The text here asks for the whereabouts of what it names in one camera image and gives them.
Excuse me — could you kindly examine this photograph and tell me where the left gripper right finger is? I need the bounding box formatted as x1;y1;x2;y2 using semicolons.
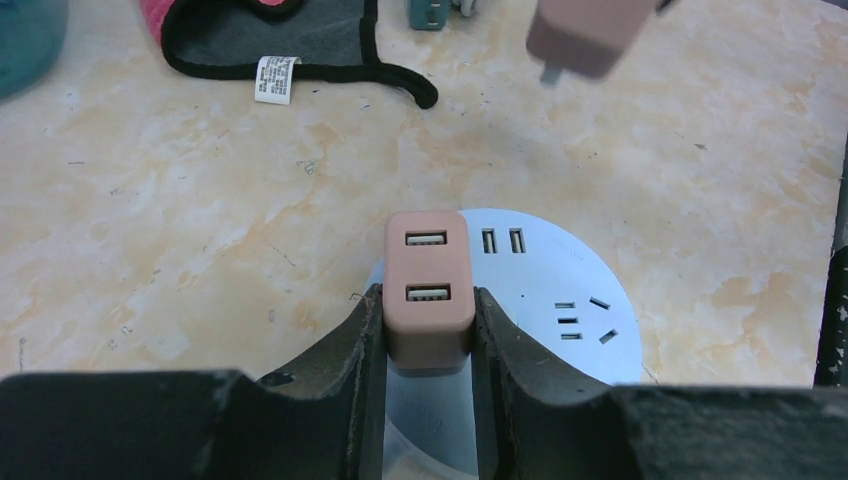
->
471;288;847;479

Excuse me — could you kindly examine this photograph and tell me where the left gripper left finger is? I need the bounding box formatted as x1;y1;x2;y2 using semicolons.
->
1;285;387;479

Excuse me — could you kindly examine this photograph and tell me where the blue round power socket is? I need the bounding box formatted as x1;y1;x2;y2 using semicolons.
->
383;208;642;479

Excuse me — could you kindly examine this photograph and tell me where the pink plug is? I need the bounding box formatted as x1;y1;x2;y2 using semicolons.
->
526;0;671;86
382;210;476;375

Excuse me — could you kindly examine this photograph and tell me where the teal plug adapter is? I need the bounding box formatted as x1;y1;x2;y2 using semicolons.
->
406;0;451;31

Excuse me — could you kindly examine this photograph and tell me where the red and grey cloth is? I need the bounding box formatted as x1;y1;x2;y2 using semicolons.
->
139;0;438;109

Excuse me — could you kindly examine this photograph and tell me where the teal plastic basin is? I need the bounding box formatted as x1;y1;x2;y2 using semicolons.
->
1;0;70;99

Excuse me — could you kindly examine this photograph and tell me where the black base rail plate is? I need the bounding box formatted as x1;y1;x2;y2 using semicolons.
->
813;152;847;387

